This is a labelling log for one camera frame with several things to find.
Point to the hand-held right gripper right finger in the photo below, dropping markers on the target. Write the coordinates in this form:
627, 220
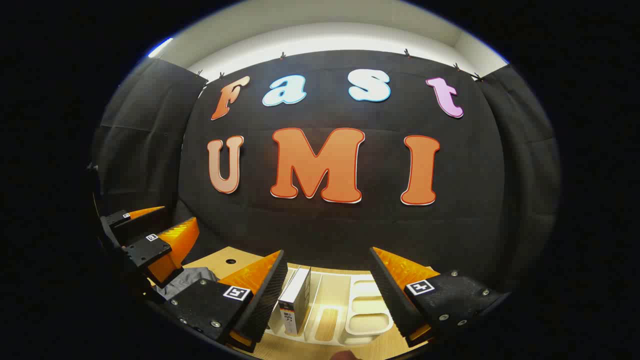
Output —
392, 300

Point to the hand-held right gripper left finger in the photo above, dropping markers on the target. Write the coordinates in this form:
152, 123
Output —
265, 300

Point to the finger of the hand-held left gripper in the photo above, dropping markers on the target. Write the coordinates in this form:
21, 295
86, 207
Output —
135, 227
145, 250

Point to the white bookshelf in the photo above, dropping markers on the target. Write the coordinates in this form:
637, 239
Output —
367, 320

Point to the grey schoolbag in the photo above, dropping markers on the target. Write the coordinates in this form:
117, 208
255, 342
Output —
190, 281

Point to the white ceiling light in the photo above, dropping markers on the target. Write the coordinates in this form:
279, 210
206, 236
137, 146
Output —
160, 47

